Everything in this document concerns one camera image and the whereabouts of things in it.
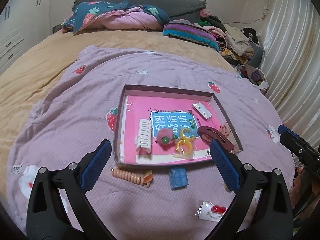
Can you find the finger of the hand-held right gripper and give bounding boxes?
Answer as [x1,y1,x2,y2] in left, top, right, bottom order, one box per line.
[278,124,320,150]
[280,134,320,167]

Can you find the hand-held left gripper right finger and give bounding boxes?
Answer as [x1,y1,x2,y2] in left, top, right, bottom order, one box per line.
[209,140,293,240]

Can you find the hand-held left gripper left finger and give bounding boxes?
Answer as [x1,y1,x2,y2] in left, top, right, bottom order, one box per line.
[26,139,112,240]

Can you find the sheer dotted bow scrunchie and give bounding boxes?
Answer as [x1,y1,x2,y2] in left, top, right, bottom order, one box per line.
[217,121,242,154]

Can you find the dark red hair clip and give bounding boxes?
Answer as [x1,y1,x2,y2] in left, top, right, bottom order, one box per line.
[197,126,235,152]

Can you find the yellow rings clear packet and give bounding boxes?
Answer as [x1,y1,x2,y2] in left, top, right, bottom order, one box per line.
[172,129,198,160]

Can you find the cream hair claw clip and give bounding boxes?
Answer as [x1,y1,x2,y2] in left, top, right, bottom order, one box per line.
[135,119,153,153]

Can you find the silver hair clip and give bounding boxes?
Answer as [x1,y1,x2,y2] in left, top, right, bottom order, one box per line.
[192,102,213,119]

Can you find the pink fuzzy hair clip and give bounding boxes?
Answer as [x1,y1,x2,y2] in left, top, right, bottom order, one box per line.
[155,127,177,150]

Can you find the shallow brown cardboard box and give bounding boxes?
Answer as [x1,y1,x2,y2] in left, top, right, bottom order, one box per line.
[114,84,243,166]

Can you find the red bead earrings packet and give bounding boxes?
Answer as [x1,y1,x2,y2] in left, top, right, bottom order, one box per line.
[196,200,227,222]

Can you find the blue rectangular hair clip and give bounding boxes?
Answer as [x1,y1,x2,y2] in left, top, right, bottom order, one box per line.
[169,168,188,190]

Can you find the purple cloud print blanket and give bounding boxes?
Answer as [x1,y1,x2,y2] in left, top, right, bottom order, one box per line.
[7,45,295,240]

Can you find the pink book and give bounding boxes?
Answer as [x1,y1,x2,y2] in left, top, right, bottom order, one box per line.
[120,94,237,165]

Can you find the white satin curtain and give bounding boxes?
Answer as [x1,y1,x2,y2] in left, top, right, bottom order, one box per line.
[260,0,320,160]

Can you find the grey cushion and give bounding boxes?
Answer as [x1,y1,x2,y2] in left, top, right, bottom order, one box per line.
[249,42,264,68]

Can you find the pile of clothes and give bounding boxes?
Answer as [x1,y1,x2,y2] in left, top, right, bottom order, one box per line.
[195,9,269,90]

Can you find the beige bed sheet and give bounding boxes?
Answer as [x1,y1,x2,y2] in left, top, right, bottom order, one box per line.
[0,27,240,150]

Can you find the striped purple pillow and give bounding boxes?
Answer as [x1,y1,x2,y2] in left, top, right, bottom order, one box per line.
[163,21,219,52]

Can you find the floral blue pink duvet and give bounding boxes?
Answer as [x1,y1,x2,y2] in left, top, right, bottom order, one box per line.
[62,1,170,34]

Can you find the white wardrobe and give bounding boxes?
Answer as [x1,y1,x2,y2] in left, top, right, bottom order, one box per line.
[0,0,54,73]

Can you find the orange spiral hair tie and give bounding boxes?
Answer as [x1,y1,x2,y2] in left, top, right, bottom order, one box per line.
[111,169,153,188]

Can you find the thin wall cable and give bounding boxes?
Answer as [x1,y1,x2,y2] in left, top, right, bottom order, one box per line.
[239,5,267,24]

